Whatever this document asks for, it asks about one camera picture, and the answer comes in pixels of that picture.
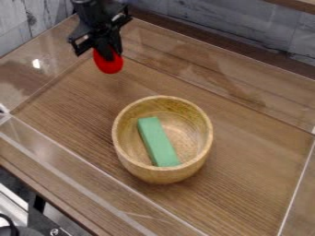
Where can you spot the round wooden bowl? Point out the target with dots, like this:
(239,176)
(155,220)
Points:
(189,129)

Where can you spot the red plush strawberry fruit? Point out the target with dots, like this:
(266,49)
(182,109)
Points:
(109,66)

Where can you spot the green rectangular block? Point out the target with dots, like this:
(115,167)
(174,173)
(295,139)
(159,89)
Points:
(162,152)

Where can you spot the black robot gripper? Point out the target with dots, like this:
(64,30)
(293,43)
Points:
(102,17)

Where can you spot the clear acrylic tray wall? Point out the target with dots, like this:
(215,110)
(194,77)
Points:
(254,190)

